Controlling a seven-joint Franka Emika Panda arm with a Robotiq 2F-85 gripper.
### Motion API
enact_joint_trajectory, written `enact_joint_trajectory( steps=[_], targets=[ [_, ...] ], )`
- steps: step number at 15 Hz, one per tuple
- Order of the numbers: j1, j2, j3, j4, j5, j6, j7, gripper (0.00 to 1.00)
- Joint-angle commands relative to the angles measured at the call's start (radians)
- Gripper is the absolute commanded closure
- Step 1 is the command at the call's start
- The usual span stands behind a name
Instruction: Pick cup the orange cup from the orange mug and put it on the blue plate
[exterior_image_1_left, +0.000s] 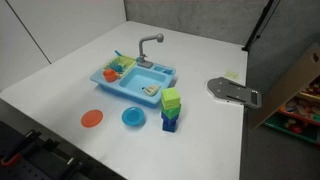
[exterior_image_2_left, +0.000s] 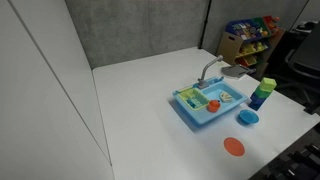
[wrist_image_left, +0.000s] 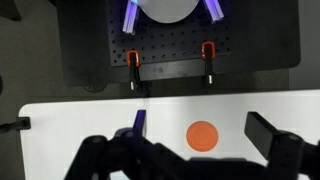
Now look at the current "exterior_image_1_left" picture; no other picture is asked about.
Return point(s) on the wooden toy shelf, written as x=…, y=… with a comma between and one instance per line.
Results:
x=292, y=104

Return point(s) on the grey toy faucet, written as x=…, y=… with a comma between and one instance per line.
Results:
x=142, y=60

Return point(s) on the cream toy soap bottle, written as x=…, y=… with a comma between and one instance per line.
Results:
x=151, y=90

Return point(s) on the yellow-green dish rack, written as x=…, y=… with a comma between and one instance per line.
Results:
x=127, y=61

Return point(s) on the blue plate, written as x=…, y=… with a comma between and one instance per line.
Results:
x=133, y=116

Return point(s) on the black clamp with red handle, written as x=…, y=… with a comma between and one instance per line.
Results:
x=14, y=146

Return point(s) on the yellow-green stacking cube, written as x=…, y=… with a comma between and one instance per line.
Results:
x=170, y=98

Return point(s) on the yellow sticky note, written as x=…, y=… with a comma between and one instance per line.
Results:
x=232, y=75

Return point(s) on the orange mug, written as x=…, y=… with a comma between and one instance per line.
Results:
x=111, y=75

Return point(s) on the black tripod pole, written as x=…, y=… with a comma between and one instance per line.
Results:
x=266, y=15

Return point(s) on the green stacking cube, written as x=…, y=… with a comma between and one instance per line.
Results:
x=170, y=113

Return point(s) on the orange plate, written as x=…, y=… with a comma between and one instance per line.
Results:
x=91, y=118

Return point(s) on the blue dish in rack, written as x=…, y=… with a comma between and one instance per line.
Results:
x=118, y=66

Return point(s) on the grey metal mounting plate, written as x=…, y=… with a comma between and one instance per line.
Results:
x=229, y=91

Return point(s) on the dark blue stacking cube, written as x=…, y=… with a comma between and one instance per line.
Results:
x=169, y=124

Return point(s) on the blue toy sink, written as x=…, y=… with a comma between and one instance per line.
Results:
x=130, y=84

